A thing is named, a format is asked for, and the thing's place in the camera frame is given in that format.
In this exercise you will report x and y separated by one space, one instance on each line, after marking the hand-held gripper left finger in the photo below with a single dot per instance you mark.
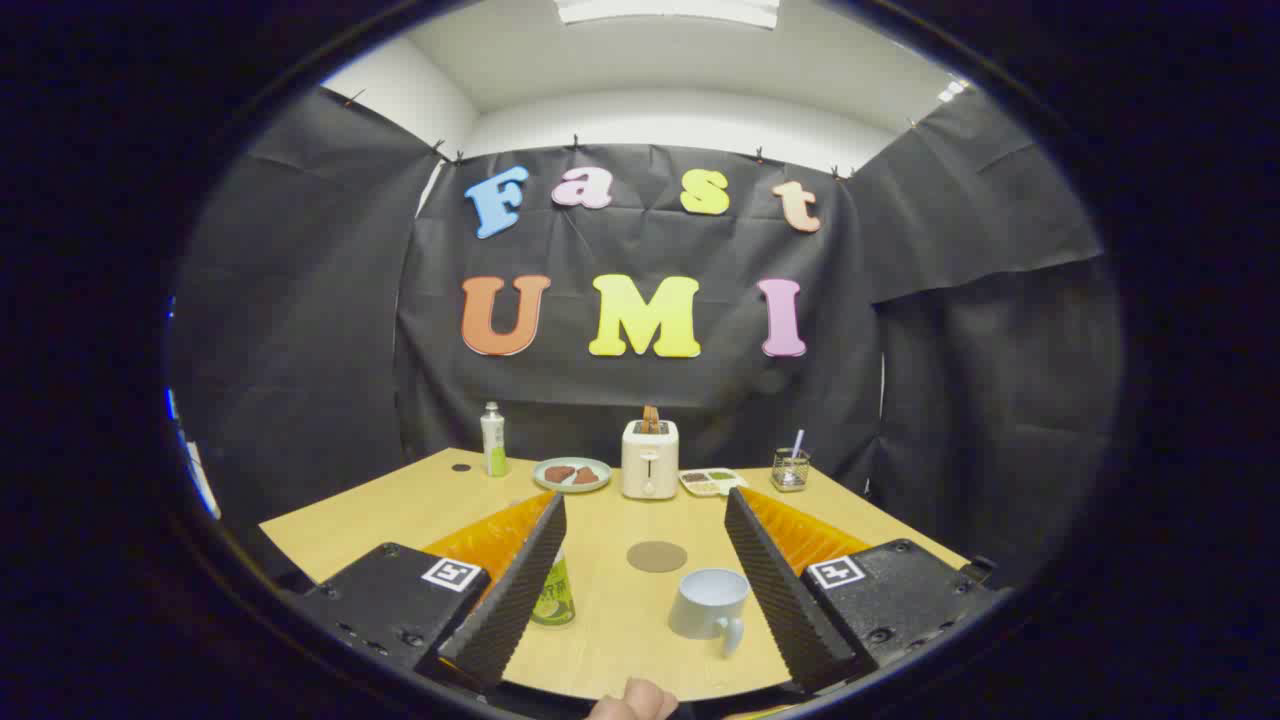
520 590

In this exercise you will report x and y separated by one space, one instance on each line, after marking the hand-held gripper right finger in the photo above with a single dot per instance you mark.
775 590

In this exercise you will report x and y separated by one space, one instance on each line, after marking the clear juice bottle green label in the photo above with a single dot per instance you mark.
556 600

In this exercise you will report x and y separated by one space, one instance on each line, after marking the round brown coaster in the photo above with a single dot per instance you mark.
657 557

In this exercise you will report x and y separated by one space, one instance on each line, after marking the slim white green bottle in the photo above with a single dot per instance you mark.
494 440

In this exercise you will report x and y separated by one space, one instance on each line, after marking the wooden table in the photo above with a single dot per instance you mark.
610 625

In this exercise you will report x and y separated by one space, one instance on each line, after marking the brown bread piece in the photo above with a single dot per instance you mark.
558 474
587 476

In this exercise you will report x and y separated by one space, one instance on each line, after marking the white divided snack tray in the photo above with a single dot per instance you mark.
712 483

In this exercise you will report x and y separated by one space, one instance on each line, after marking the pale green plate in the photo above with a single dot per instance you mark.
604 470

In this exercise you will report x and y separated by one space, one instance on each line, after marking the white toaster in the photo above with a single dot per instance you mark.
650 470

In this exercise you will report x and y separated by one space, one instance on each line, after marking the brown toast slice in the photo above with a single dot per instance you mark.
650 418

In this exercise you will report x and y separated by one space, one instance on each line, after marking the ceiling light panel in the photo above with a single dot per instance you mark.
665 10

